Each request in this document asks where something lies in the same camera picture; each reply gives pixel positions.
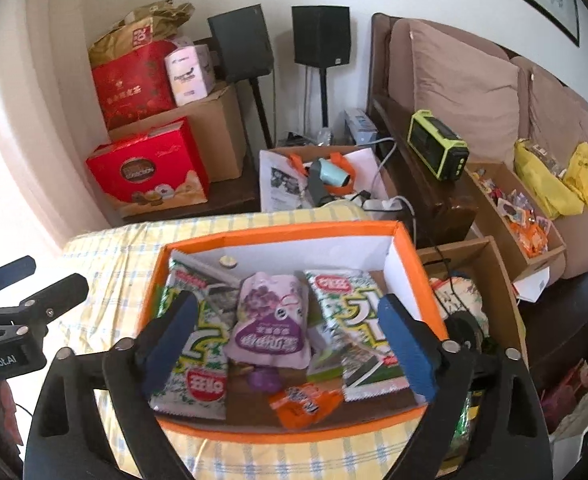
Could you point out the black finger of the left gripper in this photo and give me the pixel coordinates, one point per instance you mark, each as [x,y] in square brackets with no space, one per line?
[53,301]

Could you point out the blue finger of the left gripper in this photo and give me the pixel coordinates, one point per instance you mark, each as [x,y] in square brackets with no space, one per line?
[16,271]

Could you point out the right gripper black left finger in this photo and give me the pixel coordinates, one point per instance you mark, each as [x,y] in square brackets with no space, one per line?
[160,344]

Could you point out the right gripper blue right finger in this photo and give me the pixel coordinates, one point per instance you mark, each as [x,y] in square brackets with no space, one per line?
[414,345]

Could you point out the green seaweed snack pack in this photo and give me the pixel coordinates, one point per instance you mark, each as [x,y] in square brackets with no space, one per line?
[197,384]

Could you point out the green plum cake packet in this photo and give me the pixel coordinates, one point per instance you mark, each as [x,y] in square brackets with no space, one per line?
[325,362]

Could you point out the purple jelly pouch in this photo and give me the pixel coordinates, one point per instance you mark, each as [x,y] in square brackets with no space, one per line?
[271,329]

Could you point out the tall cardboard box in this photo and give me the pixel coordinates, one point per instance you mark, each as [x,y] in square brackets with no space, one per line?
[480,261]

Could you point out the orange cardboard box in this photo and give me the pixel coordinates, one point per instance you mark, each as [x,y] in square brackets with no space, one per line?
[382,247]

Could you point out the cardboard tray with snacks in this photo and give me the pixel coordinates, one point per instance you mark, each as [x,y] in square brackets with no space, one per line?
[527,239]

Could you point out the white curtain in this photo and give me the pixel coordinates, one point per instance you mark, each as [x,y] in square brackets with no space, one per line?
[49,123]

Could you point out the red chocolate gift bag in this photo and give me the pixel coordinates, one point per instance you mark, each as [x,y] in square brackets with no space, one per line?
[155,170]

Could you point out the green portable radio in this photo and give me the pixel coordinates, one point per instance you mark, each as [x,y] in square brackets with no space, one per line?
[440,149]

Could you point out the red tea gift bag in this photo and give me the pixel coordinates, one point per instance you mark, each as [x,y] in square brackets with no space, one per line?
[134,86]

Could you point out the brown cardboard box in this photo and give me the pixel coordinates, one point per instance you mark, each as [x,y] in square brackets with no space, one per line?
[217,127]

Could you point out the brown sofa cushion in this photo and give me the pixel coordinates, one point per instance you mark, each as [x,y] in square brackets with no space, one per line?
[473,92]

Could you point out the brown paper bag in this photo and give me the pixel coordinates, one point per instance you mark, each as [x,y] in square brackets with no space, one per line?
[145,24]

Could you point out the left black speaker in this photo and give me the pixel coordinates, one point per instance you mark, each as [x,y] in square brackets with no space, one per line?
[243,44]

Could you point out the black speaker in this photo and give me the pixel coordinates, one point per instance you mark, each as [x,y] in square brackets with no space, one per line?
[321,35]
[243,44]

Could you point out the right black speaker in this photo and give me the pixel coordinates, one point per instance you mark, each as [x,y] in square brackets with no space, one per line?
[321,35]

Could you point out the white paper bag orange handles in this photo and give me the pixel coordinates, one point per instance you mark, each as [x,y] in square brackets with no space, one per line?
[312,176]

